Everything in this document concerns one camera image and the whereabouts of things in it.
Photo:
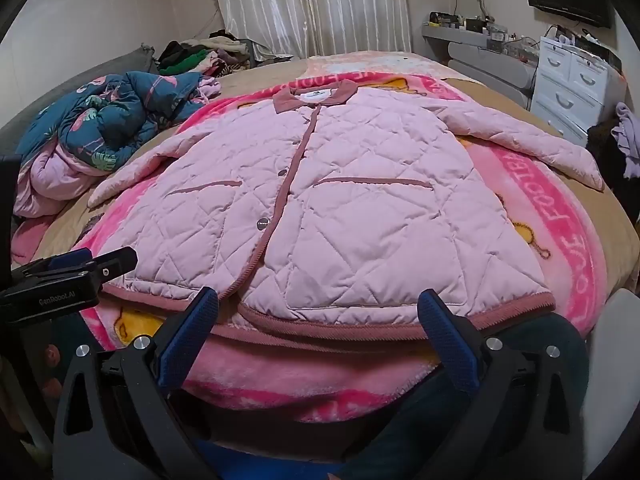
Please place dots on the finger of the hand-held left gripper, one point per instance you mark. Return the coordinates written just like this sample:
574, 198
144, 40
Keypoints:
117, 262
70, 258

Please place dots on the bed with tan sheet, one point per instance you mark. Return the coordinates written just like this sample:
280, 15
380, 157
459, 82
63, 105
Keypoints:
505, 97

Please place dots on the pink quilted jacket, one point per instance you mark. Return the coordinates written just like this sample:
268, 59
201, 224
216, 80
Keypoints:
350, 185

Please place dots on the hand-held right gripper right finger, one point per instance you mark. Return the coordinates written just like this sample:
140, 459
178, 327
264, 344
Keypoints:
445, 330

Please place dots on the white panel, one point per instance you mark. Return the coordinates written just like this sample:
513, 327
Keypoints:
615, 360

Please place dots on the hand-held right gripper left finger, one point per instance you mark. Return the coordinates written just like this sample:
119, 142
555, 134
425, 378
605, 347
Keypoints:
192, 325

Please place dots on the blue floral quilt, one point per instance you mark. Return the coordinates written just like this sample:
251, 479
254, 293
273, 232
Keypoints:
100, 120

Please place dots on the pink printed blanket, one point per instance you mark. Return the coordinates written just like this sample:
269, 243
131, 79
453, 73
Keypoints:
550, 220

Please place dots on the person's dark trousers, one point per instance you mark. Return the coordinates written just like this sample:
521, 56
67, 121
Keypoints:
530, 340

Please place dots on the grey wall shelf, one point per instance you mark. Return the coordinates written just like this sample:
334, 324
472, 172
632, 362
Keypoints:
480, 65

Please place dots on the grey upholstered headboard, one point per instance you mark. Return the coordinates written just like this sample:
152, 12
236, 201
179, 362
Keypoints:
55, 95

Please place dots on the dark hanging clothes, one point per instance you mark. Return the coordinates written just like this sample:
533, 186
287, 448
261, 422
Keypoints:
602, 150

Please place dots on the purple cloth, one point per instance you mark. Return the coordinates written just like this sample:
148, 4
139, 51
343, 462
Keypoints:
627, 135

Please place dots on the white curtain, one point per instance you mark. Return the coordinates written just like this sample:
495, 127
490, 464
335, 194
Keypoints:
310, 5

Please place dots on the pale pink patterned blanket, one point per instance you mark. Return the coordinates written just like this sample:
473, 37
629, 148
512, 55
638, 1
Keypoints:
370, 62

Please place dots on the pile of clothes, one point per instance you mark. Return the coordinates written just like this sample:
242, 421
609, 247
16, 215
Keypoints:
200, 55

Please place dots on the clutter of small shelf things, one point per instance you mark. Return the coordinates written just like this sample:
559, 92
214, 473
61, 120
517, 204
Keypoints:
495, 35

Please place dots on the small pink garment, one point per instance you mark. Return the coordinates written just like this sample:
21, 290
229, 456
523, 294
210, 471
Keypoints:
209, 90

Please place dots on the white drawer unit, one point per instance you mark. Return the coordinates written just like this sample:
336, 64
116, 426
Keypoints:
570, 90

